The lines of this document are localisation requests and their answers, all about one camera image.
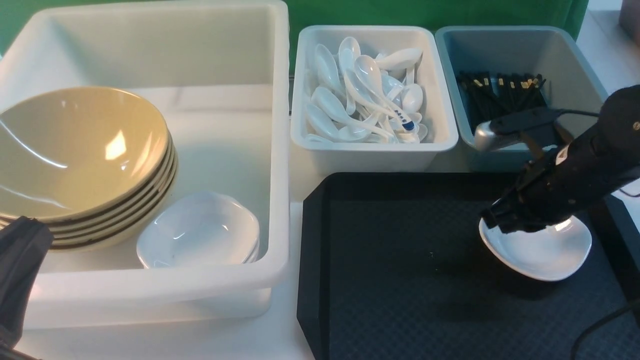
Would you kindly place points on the white spoon left of pile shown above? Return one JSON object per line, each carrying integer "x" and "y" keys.
{"x": 327, "y": 70}

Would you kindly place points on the white spoon bin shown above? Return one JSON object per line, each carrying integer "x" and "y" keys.
{"x": 356, "y": 134}

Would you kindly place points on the stacked tan bowl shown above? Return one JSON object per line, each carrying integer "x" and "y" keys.
{"x": 126, "y": 231}
{"x": 122, "y": 211}
{"x": 83, "y": 186}
{"x": 95, "y": 235}

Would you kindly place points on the large white plastic tub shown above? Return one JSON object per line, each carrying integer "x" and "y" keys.
{"x": 218, "y": 72}

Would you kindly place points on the grey-blue chopstick bin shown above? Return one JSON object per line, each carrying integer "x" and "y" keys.
{"x": 490, "y": 51}

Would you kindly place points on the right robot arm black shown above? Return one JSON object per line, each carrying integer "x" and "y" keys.
{"x": 618, "y": 118}

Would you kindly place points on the white spoon of pile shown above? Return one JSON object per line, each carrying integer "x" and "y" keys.
{"x": 401, "y": 59}
{"x": 327, "y": 70}

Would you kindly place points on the black chopsticks pile in bin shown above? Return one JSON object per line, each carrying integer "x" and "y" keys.
{"x": 488, "y": 95}

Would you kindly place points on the top stacked tan bowl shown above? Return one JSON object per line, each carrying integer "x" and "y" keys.
{"x": 83, "y": 186}

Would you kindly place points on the white spoon top of pile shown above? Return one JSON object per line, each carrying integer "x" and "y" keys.
{"x": 401, "y": 59}

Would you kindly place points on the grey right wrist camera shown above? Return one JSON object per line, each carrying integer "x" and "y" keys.
{"x": 537, "y": 128}

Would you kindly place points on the white spoon blue print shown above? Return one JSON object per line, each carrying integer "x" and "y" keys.
{"x": 369, "y": 73}

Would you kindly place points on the left robot arm dark grey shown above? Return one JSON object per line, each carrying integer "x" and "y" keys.
{"x": 24, "y": 244}

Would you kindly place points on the black serving tray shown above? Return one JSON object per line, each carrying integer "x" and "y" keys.
{"x": 393, "y": 268}

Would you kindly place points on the tan noodle bowl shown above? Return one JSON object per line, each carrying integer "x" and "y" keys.
{"x": 87, "y": 111}

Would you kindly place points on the white dish in tub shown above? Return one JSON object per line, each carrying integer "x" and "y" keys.
{"x": 204, "y": 228}

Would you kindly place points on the bottom stacked tan bowl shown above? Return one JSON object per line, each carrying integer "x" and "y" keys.
{"x": 126, "y": 231}

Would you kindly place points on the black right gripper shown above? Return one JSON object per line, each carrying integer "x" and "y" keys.
{"x": 564, "y": 183}

